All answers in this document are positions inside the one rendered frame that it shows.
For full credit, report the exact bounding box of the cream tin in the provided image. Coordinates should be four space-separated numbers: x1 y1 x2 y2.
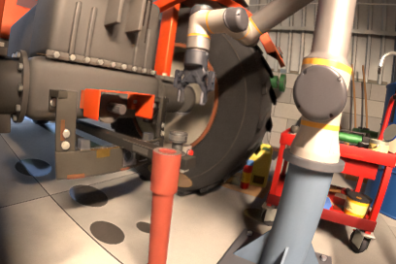
368 138 391 154

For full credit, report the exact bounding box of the grey clevis hitch pin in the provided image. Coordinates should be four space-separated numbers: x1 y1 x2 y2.
167 129 189 149

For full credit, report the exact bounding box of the yellow and black tin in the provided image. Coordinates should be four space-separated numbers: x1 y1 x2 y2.
343 187 373 219

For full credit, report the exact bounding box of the green pipe fitting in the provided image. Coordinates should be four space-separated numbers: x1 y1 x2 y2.
269 74 287 92

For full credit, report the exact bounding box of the red tool cart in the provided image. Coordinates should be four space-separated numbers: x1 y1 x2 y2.
266 94 396 254

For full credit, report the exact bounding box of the red yellow blue can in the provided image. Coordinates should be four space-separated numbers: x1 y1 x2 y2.
240 160 255 191

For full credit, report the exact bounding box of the white curved pipe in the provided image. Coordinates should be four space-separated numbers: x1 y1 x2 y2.
376 50 396 85

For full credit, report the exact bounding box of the wooden tool handle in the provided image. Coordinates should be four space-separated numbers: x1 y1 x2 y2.
361 63 370 130
350 63 359 130

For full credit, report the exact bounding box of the orange shaft guard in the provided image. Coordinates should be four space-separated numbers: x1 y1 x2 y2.
79 88 156 122

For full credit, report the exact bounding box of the blue drum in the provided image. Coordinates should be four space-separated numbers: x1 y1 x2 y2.
362 82 396 221

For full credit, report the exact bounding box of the grey and orange tractor body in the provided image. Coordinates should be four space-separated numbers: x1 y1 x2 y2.
0 0 286 182

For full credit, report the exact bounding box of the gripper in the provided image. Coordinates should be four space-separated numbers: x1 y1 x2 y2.
173 48 216 106

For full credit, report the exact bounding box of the green roll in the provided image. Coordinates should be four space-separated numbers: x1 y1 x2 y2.
338 130 366 146

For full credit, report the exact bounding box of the brown cardboard sheet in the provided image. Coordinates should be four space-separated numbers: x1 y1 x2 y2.
222 181 260 198

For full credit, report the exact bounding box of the yellow jerrycan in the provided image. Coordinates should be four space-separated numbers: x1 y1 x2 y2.
247 143 274 190

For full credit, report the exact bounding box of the dark grey drawbar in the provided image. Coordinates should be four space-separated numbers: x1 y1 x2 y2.
76 119 197 169

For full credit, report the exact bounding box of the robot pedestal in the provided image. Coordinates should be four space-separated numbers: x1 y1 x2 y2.
219 160 345 264

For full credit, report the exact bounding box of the blue rimmed grey disc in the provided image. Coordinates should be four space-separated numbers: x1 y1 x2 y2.
382 123 396 143

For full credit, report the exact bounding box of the red holder tube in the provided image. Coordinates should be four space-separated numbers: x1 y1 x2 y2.
148 147 183 264

